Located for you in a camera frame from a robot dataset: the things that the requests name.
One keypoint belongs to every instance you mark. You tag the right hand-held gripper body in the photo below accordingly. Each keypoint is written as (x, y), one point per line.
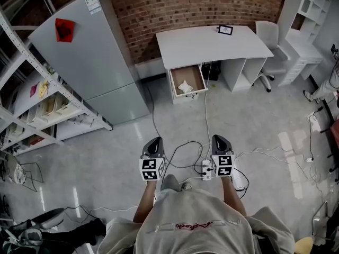
(223, 165)

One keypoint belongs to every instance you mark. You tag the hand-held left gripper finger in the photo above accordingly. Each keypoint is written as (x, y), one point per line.
(148, 148)
(159, 149)

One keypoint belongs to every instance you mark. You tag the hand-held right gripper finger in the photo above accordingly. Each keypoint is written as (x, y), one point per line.
(225, 148)
(215, 148)

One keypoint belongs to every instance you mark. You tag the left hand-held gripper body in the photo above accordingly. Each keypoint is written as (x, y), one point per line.
(152, 168)

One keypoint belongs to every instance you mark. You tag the white wooden drawer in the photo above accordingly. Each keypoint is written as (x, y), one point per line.
(188, 75)

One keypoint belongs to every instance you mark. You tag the person's left forearm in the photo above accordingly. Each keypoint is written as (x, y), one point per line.
(147, 200)

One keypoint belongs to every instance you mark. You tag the person's right forearm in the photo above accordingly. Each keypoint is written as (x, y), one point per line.
(233, 197)

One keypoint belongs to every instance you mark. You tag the white power strip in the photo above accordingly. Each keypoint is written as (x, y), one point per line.
(206, 169)

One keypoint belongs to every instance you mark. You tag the white flat box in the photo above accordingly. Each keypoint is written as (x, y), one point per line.
(239, 179)

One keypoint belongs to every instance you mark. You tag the person's grey trouser leg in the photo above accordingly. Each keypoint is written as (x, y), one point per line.
(169, 182)

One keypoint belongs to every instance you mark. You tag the person's shoe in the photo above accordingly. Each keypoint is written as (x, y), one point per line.
(186, 186)

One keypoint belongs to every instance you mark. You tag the person's beige sweatshirt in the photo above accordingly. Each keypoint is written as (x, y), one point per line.
(196, 221)

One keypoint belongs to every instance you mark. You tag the white metal shelf rack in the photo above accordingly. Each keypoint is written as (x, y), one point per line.
(76, 132)

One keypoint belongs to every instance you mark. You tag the white charger adapter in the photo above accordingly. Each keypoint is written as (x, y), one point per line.
(308, 159)

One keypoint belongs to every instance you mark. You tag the grey refrigerator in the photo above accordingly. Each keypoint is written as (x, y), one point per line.
(92, 62)

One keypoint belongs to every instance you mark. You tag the white desk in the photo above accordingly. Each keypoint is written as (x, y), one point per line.
(212, 42)

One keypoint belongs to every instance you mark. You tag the beige plastic basket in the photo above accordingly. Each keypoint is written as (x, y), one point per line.
(49, 107)

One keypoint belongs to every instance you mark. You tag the brown wooden table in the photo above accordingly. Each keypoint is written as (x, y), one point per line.
(335, 134)

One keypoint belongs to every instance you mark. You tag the round wooden stool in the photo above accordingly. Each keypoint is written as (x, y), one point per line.
(306, 247)

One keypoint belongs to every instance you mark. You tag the yellow cloth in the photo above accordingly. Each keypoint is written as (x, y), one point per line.
(43, 89)

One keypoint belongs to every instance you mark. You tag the white office chair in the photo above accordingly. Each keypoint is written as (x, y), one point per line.
(267, 33)

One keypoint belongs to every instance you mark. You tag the pink cloth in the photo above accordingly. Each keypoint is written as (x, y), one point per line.
(34, 89)

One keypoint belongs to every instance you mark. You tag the white bookshelf cabinet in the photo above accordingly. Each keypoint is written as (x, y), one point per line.
(304, 46)

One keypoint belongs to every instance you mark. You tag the red paper sticker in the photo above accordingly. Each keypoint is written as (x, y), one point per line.
(64, 30)

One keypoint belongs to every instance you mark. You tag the white and blue label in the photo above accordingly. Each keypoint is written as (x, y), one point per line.
(92, 3)

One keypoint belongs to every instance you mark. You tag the black picture frame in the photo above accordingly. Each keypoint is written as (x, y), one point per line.
(225, 30)

